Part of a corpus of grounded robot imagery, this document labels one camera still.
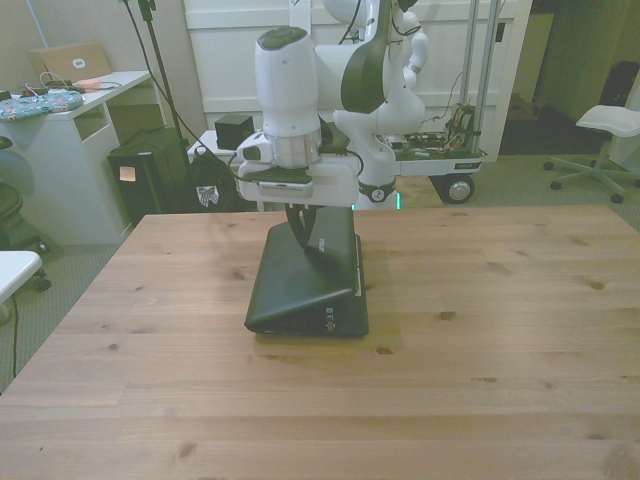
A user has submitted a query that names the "black computer tower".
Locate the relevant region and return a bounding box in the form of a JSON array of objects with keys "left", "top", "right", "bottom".
[{"left": 106, "top": 141, "right": 167, "bottom": 227}]

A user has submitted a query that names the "white office chair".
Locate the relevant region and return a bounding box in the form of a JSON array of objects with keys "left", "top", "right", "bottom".
[{"left": 542, "top": 103, "right": 640, "bottom": 205}]

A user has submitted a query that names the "black laptop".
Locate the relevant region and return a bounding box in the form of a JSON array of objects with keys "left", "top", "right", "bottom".
[{"left": 243, "top": 203, "right": 371, "bottom": 339}]

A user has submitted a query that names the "black camera stand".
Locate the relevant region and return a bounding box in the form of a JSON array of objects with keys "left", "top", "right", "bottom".
[{"left": 136, "top": 0, "right": 197, "bottom": 212}]

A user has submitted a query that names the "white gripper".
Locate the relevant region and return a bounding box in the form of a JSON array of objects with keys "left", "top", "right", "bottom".
[{"left": 237, "top": 159, "right": 361, "bottom": 252}]

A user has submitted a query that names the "dark chair backrest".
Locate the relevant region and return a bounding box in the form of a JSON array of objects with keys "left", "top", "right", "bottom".
[{"left": 601, "top": 59, "right": 640, "bottom": 109}]

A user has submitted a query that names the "floral patterned cushion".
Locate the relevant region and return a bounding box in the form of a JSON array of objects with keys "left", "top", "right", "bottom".
[{"left": 0, "top": 90, "right": 84, "bottom": 125}]

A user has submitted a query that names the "black office chair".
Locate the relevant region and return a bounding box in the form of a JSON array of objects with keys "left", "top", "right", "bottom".
[{"left": 0, "top": 135, "right": 54, "bottom": 295}]

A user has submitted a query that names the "wheeled metal equipment cart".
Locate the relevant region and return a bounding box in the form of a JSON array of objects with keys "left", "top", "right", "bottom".
[{"left": 382, "top": 0, "right": 507, "bottom": 206}]

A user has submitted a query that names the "large cardboard box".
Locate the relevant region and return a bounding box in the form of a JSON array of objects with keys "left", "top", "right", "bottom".
[{"left": 26, "top": 41, "right": 112, "bottom": 80}]

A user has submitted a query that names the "small black cube box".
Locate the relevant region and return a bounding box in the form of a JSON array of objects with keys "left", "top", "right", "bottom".
[{"left": 214, "top": 113, "right": 255, "bottom": 152}]

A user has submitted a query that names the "black stand cable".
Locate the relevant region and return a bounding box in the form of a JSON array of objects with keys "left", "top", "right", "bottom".
[{"left": 118, "top": 0, "right": 209, "bottom": 156}]

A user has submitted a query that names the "white round stool seat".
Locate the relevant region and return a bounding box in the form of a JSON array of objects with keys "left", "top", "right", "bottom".
[{"left": 0, "top": 249, "right": 44, "bottom": 327}]

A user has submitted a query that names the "white paper tag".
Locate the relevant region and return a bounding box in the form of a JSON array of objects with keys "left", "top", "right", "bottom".
[{"left": 288, "top": 0, "right": 313, "bottom": 29}]

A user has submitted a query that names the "white desk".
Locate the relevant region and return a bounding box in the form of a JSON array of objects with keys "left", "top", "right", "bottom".
[{"left": 0, "top": 69, "right": 167, "bottom": 247}]

